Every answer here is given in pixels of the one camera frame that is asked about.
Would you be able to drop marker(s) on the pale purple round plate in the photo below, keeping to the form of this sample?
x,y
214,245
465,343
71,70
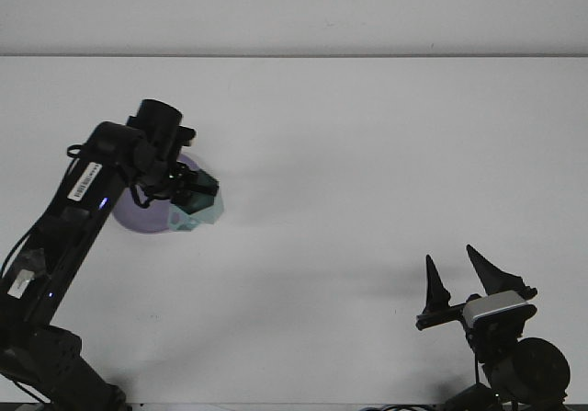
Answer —
x,y
147,220

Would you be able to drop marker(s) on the pale blue faceted cup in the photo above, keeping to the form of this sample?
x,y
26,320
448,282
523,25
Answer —
x,y
213,211

